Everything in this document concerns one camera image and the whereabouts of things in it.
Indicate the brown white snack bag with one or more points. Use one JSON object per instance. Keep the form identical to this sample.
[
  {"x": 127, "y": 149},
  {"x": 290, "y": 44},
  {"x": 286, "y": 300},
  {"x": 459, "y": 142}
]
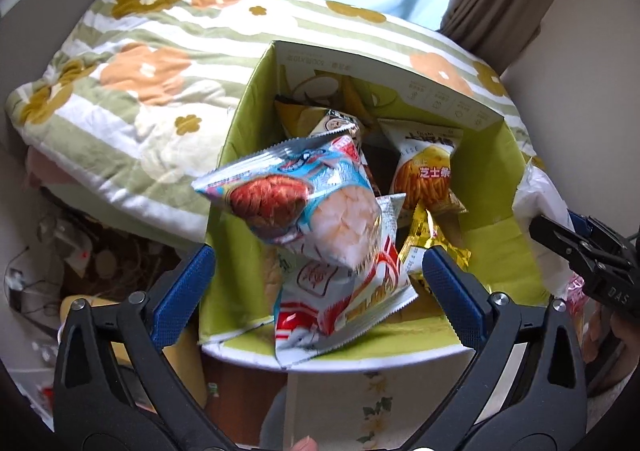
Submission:
[{"x": 336, "y": 120}]

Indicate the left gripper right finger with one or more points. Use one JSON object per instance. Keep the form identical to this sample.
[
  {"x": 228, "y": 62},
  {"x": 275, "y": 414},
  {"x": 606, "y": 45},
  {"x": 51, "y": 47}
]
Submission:
[{"x": 524, "y": 388}]

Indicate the grey bed headboard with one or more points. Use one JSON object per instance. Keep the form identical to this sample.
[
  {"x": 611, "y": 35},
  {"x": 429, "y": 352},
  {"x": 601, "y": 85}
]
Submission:
[{"x": 31, "y": 33}]

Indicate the white yellow cheese stick bag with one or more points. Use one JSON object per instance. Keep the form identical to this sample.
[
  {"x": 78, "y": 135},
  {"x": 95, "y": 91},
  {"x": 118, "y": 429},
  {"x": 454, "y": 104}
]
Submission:
[{"x": 424, "y": 166}]

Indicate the red white snack bag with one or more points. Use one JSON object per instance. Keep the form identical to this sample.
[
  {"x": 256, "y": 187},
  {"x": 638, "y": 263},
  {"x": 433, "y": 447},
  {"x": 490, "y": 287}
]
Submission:
[{"x": 321, "y": 307}]

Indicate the floral striped duvet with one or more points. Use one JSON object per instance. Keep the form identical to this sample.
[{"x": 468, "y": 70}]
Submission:
[{"x": 146, "y": 95}]

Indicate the gold candy bag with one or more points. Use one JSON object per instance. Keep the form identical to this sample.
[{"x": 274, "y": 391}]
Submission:
[{"x": 425, "y": 233}]

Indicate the left hand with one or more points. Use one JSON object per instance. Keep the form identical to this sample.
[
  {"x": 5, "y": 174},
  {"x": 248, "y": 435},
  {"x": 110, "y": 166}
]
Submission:
[{"x": 306, "y": 444}]

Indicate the yellow black chip bag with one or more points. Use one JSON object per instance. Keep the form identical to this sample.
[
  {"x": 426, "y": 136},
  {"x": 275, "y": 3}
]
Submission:
[{"x": 298, "y": 120}]

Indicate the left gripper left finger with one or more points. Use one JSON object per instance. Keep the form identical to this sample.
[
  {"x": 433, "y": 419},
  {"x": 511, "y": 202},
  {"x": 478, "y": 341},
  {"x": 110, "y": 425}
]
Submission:
[{"x": 114, "y": 389}]

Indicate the blue shrimp cracker bag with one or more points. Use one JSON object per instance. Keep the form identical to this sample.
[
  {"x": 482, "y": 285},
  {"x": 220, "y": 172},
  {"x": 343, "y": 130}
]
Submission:
[{"x": 308, "y": 195}]

